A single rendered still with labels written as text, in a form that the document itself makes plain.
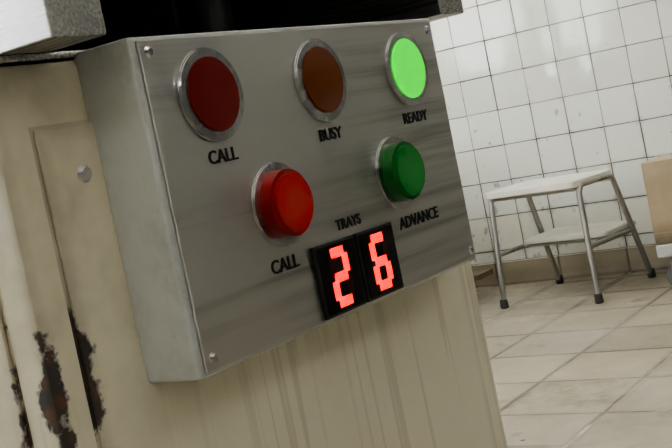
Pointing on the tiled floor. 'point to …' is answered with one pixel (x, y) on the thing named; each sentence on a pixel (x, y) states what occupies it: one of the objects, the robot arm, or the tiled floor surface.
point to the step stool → (601, 232)
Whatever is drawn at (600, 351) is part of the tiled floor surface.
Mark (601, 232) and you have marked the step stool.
